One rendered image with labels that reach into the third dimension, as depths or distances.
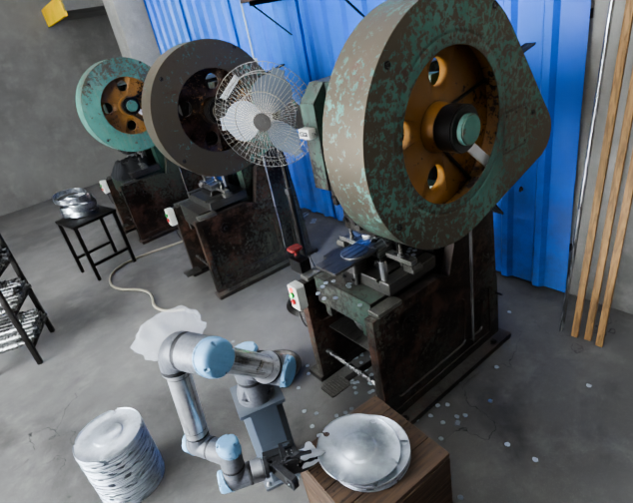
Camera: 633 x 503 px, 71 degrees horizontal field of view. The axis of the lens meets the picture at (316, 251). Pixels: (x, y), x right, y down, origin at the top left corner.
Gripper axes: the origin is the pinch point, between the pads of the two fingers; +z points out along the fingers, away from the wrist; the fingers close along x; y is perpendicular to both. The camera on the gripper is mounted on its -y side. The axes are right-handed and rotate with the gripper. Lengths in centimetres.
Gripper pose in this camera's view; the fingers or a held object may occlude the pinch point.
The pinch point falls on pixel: (321, 454)
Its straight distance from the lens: 169.3
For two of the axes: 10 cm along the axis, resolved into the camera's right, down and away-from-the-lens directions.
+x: 0.9, 8.9, 4.4
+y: -3.0, -3.9, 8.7
